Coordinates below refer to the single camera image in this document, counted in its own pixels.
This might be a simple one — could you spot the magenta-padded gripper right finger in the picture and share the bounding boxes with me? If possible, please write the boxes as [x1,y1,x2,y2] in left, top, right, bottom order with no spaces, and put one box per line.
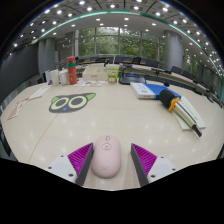
[130,143,178,187]

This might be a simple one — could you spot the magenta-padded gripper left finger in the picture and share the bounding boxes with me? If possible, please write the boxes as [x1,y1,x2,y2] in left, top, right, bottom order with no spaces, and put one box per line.
[46,142,95,187]

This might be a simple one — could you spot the pink computer mouse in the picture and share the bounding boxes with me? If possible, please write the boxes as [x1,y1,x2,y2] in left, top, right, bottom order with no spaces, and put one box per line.
[90,134,122,180]

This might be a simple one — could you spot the black cat-face mouse pad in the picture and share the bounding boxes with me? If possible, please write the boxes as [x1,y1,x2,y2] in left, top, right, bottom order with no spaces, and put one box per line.
[48,92,97,114]

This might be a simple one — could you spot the white paper booklet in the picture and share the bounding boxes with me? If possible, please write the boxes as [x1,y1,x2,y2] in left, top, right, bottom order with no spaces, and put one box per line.
[173,95,207,132]

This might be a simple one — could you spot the red and white brochure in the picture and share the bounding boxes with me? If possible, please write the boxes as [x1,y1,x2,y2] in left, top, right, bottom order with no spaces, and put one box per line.
[6,97,30,121]

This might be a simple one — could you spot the white leaflet with red header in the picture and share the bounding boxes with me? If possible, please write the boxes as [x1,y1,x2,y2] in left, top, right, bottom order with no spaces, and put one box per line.
[28,85,53,102]

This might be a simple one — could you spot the white and blue book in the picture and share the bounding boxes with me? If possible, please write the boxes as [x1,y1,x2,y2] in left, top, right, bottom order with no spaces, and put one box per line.
[129,81,183,101]

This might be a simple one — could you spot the colourful sticker sheet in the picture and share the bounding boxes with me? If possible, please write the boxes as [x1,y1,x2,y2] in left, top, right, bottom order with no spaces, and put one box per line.
[73,79,104,88]

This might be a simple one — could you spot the white lidded mug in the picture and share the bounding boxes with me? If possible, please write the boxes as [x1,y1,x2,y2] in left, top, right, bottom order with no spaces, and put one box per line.
[58,69,70,86]

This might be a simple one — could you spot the white paper cup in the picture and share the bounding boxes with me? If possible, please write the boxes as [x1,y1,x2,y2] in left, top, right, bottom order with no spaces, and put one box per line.
[49,69,60,87]

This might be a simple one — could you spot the long curved conference table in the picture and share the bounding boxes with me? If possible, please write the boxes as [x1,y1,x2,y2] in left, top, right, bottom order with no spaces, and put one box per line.
[76,61,224,108]

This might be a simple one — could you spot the dark conference desk device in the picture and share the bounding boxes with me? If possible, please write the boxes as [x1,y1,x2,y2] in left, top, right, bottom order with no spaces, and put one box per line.
[118,73,146,86]

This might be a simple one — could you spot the red bottle with green band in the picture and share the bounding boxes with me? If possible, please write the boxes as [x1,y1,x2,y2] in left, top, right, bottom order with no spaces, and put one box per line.
[66,55,78,86]

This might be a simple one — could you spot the beige cardboard box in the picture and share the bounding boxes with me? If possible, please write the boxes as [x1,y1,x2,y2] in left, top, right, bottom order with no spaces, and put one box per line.
[81,65,108,82]

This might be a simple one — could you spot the green printed cup with straw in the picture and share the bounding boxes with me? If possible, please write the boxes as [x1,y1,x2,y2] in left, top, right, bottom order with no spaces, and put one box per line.
[105,63,121,85]

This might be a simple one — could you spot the dark office chairs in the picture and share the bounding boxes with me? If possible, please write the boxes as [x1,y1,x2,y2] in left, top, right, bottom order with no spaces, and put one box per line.
[76,54,224,101]

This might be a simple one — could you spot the round ceiling lights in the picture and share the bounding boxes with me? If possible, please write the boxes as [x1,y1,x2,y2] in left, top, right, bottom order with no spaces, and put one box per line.
[9,0,224,78]

